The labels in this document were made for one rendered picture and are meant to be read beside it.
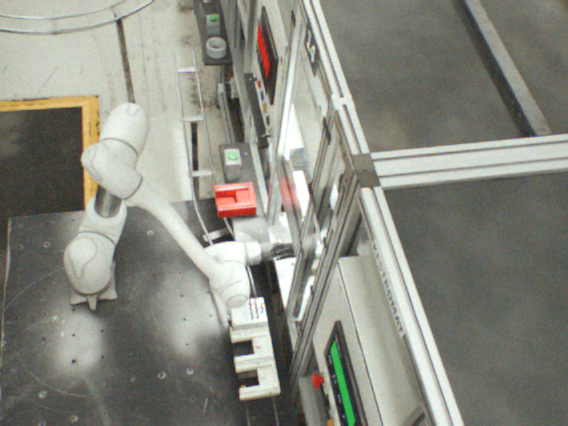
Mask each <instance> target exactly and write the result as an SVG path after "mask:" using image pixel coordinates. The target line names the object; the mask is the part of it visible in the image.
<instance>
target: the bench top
mask: <svg viewBox="0 0 568 426"><path fill-rule="evenodd" d="M196 201H197V205H198V208H199V211H200V214H201V217H202V219H203V222H204V224H205V226H206V228H207V233H208V234H210V233H213V232H216V231H219V230H221V229H224V228H227V225H226V223H225V221H224V219H223V218H218V212H217V206H216V199H215V198H201V199H196ZM168 203H169V204H170V205H171V206H172V207H173V208H174V210H175V211H176V212H177V213H178V215H179V216H180V217H181V219H182V220H183V221H184V223H185V224H186V225H187V227H188V228H189V229H190V231H191V232H192V234H193V235H194V236H195V238H196V239H197V240H198V242H199V243H201V245H202V246H203V247H204V249H205V248H206V247H208V246H210V244H209V242H208V241H207V242H206V240H205V238H204V236H205V235H206V234H205V232H204V230H203V228H202V225H201V223H200V221H199V218H198V215H197V213H196V209H195V206H194V202H193V199H191V200H181V201H171V202H168ZM126 208H127V216H126V221H125V224H124V227H123V230H122V233H121V236H120V238H119V241H118V243H117V245H116V247H115V249H114V253H113V258H112V260H114V261H115V263H116V266H115V270H114V271H115V291H116V293H117V299H116V300H114V301H111V300H103V301H98V304H97V310H96V311H91V310H90V305H89V302H87V303H81V304H78V305H75V306H73V305H71V304H70V298H71V281H70V279H69V277H68V274H67V272H66V268H65V264H64V254H65V251H66V248H67V246H68V245H69V244H70V242H71V241H73V240H74V239H75V238H76V237H77V234H78V231H79V227H80V224H81V221H82V218H83V215H84V212H85V210H83V211H74V212H64V213H53V214H44V215H34V216H24V217H13V218H9V221H8V238H7V256H6V273H5V289H4V307H3V324H2V342H1V347H0V426H247V425H246V418H245V412H244V405H243V401H241V399H240V388H241V383H239V379H238V373H237V372H236V366H235V353H234V348H233V343H232V341H231V335H230V327H232V323H228V317H231V316H230V314H228V315H227V309H226V305H225V304H224V303H223V302H222V301H221V299H220V296H218V294H217V293H216V291H215V290H213V289H212V288H211V287H210V285H209V278H208V277H207V276H206V275H205V274H204V273H203V272H202V270H201V269H200V268H199V267H198V266H197V265H196V264H195V263H194V261H193V260H192V259H191V258H190V256H189V255H188V254H187V253H186V252H185V250H184V249H183V248H182V247H181V245H180V244H178V243H177V241H176V240H175V239H174V238H173V236H172V235H171V234H170V233H169V231H168V230H167V229H166V228H165V226H164V225H163V224H162V223H161V222H160V221H159V220H158V219H157V218H156V217H155V216H154V215H153V214H151V213H150V212H148V211H147V210H146V209H144V208H142V207H140V206H138V205H133V206H126ZM46 222H49V223H50V224H49V225H46ZM18 246H22V249H18V248H17V247H18ZM250 268H251V271H252V279H253V283H254V287H255V292H256V298H263V302H264V307H265V313H266V318H267V324H268V329H269V334H270V340H271V345H272V349H273V354H274V360H275V365H276V370H277V376H278V381H279V386H280V395H276V396H275V400H276V406H277V411H278V416H279V422H280V426H298V424H297V419H296V414H295V409H294V404H293V399H292V394H291V389H290V384H289V379H288V374H287V369H286V364H285V359H284V354H283V349H282V345H281V340H280V335H279V330H278V324H277V319H276V314H275V309H274V304H273V299H272V294H271V289H270V285H269V280H268V275H267V270H266V265H265V262H261V261H260V264H258V265H251V266H250ZM247 405H248V411H249V418H250V424H251V426H276V422H275V417H274V411H273V406H272V400H271V396H269V397H263V398H257V399H251V400H247Z"/></svg>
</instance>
